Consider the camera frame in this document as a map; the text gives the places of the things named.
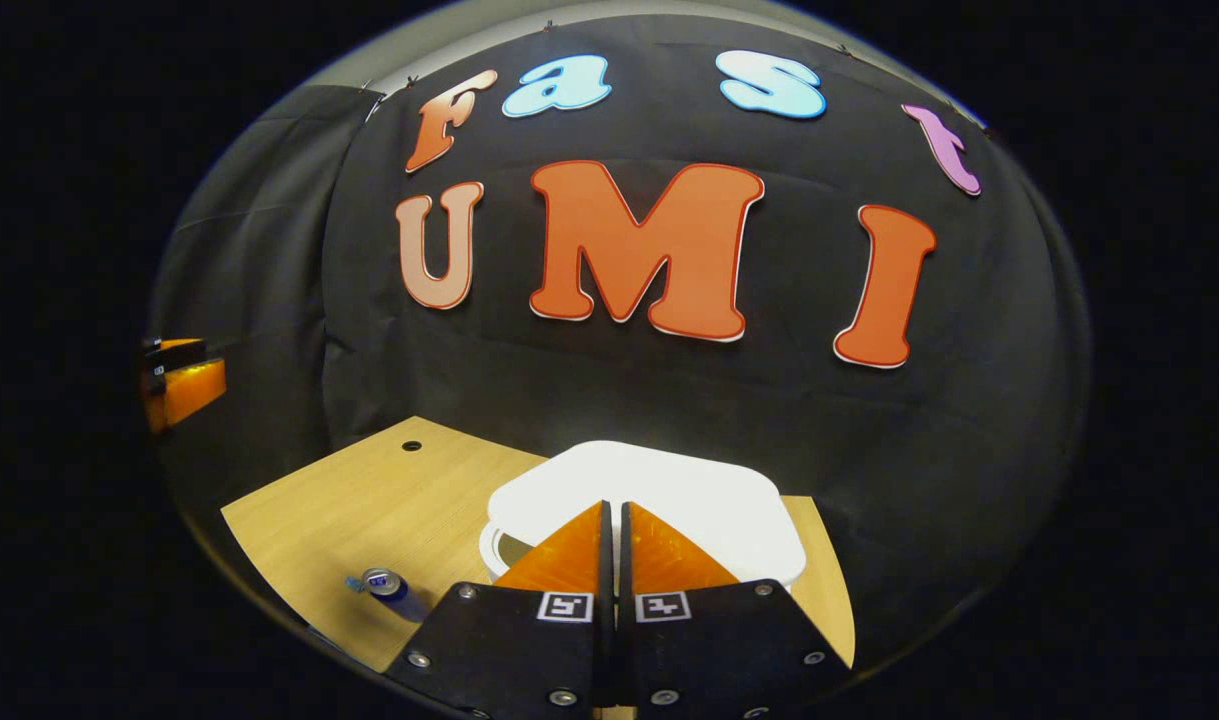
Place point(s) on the white desktop garbage bin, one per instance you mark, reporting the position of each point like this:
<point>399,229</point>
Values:
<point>649,480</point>

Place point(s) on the blue pop can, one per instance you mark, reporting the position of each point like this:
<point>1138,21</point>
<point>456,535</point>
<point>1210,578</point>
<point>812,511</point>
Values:
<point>394,590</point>

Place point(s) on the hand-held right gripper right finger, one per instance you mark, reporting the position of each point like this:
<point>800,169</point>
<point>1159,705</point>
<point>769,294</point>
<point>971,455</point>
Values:
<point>719,650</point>

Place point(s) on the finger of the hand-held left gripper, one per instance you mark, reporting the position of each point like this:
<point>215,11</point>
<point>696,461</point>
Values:
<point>189,390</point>

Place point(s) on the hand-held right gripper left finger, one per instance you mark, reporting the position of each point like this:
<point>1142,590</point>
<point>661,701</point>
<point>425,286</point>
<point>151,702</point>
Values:
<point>509,650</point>

